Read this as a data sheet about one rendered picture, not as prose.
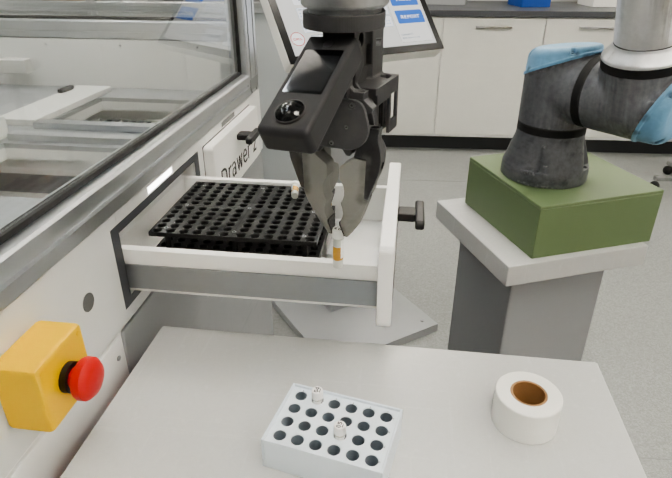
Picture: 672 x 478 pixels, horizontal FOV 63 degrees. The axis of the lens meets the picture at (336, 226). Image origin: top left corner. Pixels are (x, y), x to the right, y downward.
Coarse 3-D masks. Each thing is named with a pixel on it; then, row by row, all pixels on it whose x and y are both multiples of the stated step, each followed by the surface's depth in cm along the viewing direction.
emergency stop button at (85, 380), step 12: (84, 360) 50; (96, 360) 51; (72, 372) 49; (84, 372) 49; (96, 372) 50; (72, 384) 49; (84, 384) 49; (96, 384) 50; (72, 396) 49; (84, 396) 49
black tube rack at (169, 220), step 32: (192, 192) 83; (224, 192) 83; (256, 192) 83; (288, 192) 84; (160, 224) 74; (192, 224) 73; (224, 224) 73; (256, 224) 73; (288, 224) 74; (320, 256) 73
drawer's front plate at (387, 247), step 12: (396, 168) 84; (396, 180) 80; (396, 192) 76; (396, 204) 72; (384, 216) 69; (396, 216) 69; (384, 228) 66; (396, 228) 72; (384, 240) 63; (384, 252) 62; (384, 264) 62; (384, 276) 63; (384, 288) 64; (384, 300) 65; (384, 312) 65; (384, 324) 66
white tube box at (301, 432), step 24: (288, 408) 58; (312, 408) 58; (336, 408) 60; (360, 408) 58; (384, 408) 58; (288, 432) 55; (312, 432) 55; (360, 432) 55; (384, 432) 56; (264, 456) 55; (288, 456) 54; (312, 456) 53; (336, 456) 52; (360, 456) 52; (384, 456) 52
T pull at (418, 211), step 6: (420, 204) 76; (402, 210) 75; (408, 210) 75; (414, 210) 75; (420, 210) 74; (402, 216) 74; (408, 216) 74; (414, 216) 74; (420, 216) 73; (420, 222) 72; (420, 228) 72
